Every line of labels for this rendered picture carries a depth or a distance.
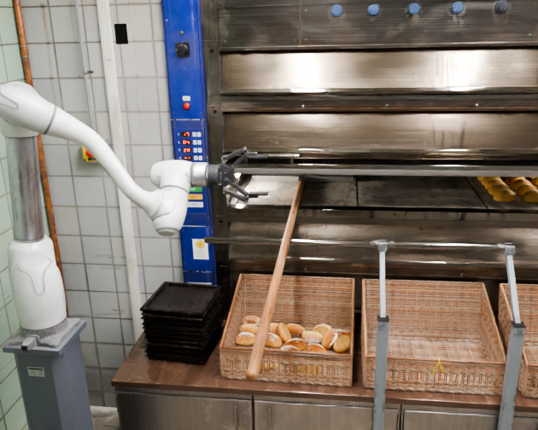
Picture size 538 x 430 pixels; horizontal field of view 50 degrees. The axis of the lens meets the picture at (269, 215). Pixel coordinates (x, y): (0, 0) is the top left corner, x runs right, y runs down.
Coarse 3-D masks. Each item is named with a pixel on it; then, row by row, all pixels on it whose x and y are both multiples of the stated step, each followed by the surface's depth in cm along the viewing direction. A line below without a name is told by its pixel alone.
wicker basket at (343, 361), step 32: (256, 288) 276; (288, 288) 274; (320, 288) 271; (352, 288) 263; (288, 320) 275; (320, 320) 272; (352, 320) 246; (224, 352) 238; (288, 352) 233; (320, 352) 232; (352, 352) 231; (320, 384) 236
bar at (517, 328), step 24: (216, 240) 234; (240, 240) 233; (264, 240) 232; (312, 240) 229; (336, 240) 228; (360, 240) 228; (384, 240) 228; (384, 264) 223; (384, 288) 219; (384, 312) 214; (384, 336) 213; (384, 360) 217; (384, 384) 220; (504, 384) 216; (504, 408) 216
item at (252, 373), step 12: (300, 180) 299; (300, 192) 281; (288, 228) 233; (288, 240) 222; (276, 264) 200; (276, 276) 190; (276, 288) 183; (264, 312) 168; (264, 324) 161; (264, 336) 156; (264, 348) 152; (252, 360) 145; (252, 372) 140
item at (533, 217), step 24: (264, 216) 268; (288, 216) 266; (312, 216) 265; (336, 216) 263; (360, 216) 262; (384, 216) 260; (408, 216) 259; (432, 216) 257; (456, 216) 256; (480, 216) 255; (504, 216) 253; (528, 216) 252
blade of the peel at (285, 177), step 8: (256, 176) 311; (264, 176) 311; (272, 176) 310; (280, 176) 319; (288, 176) 319; (296, 176) 318; (312, 176) 317; (320, 176) 317; (328, 176) 317; (336, 176) 316; (344, 176) 316; (352, 176) 315
